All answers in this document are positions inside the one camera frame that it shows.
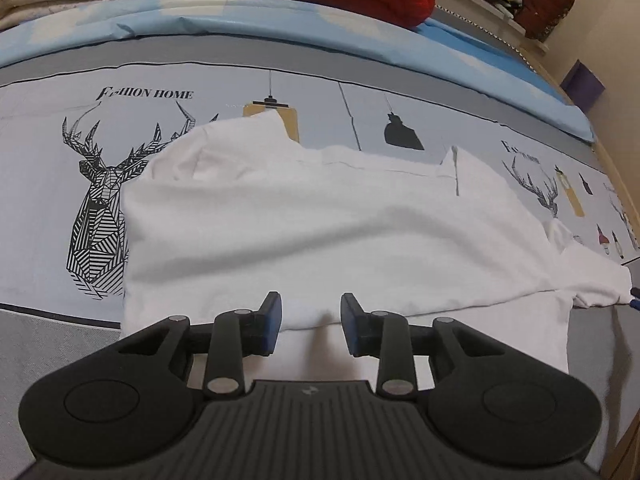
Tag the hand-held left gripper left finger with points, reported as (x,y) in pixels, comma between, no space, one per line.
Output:
(273,325)

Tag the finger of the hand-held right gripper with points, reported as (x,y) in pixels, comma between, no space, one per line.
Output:
(634,304)

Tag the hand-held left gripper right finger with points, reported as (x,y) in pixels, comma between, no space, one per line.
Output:
(348,327)

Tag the white t-shirt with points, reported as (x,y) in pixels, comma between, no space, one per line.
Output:
(325,220)

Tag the purple box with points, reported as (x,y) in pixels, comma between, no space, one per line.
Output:
(582,85)

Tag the deer printed bed sheet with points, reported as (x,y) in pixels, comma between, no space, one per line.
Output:
(50,210)

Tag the light blue bed sheet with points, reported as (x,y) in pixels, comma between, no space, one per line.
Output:
(250,15)

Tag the dark red cushion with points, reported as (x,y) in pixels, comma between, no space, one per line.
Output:
(545,5)

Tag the white ledge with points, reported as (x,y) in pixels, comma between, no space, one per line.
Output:
(475,7)

